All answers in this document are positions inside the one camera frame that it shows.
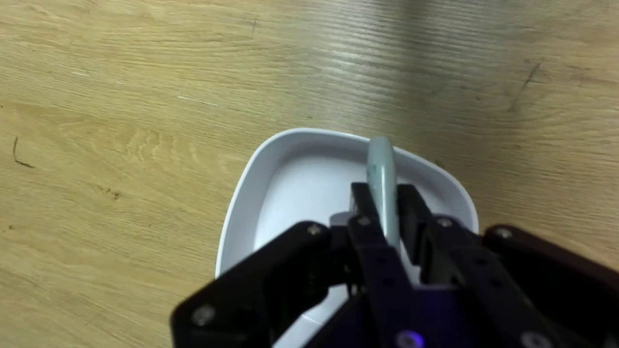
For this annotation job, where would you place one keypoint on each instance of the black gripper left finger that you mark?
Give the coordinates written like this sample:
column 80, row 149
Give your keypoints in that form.
column 374, row 257

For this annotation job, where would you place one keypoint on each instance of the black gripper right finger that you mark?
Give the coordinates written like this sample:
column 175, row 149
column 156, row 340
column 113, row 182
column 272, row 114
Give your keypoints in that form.
column 465, row 257

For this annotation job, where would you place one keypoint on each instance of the green and white marker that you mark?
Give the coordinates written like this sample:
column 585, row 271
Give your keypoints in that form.
column 382, row 174

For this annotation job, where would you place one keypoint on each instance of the white bowl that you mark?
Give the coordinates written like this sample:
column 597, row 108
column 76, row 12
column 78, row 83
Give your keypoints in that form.
column 303, row 180

